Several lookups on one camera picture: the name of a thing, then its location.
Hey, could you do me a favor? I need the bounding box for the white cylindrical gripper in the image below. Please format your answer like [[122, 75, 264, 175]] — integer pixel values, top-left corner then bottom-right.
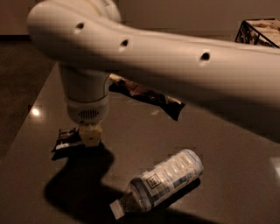
[[66, 95, 109, 147]]

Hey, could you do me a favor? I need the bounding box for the black rxbar chocolate wrapper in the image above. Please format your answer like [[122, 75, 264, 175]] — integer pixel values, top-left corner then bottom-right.
[[53, 128, 82, 151]]

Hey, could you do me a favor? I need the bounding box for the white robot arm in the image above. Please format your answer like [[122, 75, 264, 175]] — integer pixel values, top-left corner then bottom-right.
[[27, 0, 280, 142]]

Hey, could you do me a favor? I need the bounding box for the clear plastic water bottle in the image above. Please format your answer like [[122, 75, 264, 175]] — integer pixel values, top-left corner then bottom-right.
[[110, 149, 204, 220]]

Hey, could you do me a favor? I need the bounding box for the brown cream chip bag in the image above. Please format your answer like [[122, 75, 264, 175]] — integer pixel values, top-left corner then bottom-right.
[[109, 74, 185, 120]]

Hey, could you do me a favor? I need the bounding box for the black wire basket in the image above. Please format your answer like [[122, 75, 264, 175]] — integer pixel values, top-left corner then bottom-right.
[[235, 18, 280, 48]]

